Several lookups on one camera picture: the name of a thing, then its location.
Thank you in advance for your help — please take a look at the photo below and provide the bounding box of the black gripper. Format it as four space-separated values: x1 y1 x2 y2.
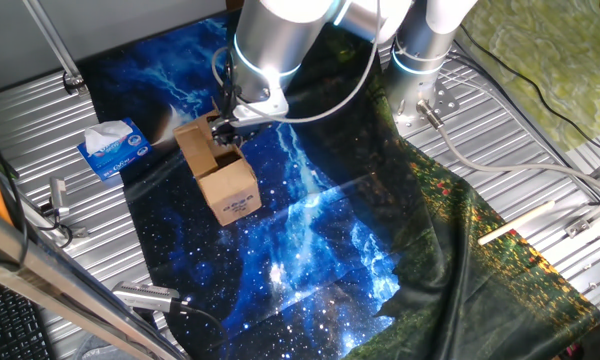
210 118 262 149

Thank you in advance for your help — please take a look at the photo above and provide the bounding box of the brown cardboard box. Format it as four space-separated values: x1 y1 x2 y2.
172 110 263 228

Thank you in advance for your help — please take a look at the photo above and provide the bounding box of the blue tissue pack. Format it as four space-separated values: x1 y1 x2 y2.
76 117 154 182

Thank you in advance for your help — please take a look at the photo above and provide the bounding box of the blue galaxy print cloth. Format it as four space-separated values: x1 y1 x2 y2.
77 14 401 360

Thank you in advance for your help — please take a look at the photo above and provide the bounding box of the slanted metal pole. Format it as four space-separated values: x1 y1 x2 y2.
22 0 90 96

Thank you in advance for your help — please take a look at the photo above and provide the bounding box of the dark forest print cloth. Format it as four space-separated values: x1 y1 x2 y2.
279 0 600 360

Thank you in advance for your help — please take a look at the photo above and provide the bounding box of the black keyboard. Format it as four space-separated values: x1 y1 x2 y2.
0 274 56 360

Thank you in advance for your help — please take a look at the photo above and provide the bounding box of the white stick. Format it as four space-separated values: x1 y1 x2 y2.
477 199 556 247

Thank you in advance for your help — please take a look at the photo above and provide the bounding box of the green yellow mat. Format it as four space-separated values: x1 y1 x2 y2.
452 0 600 154

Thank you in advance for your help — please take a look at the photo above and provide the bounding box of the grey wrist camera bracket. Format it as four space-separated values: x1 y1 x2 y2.
228 88 290 127

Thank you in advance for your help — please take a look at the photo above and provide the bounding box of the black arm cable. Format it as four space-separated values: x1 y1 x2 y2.
221 47 242 124

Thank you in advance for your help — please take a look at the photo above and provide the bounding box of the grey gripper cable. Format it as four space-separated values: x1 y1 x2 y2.
210 0 382 125

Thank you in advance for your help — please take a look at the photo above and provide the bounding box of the metal camera mount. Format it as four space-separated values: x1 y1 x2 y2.
17 197 90 240

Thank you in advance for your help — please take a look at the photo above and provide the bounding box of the long silver camera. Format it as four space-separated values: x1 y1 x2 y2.
111 280 191 315

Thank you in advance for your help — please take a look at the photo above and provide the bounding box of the black camera cable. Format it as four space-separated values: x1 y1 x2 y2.
179 301 231 354

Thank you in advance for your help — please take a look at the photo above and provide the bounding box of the aluminium frame beam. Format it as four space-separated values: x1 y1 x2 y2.
0 199 189 360

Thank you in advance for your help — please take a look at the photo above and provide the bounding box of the thick grey cable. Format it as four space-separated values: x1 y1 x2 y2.
415 99 600 199

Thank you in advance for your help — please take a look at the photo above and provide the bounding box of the metal bracket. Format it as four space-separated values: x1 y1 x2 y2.
563 192 600 239

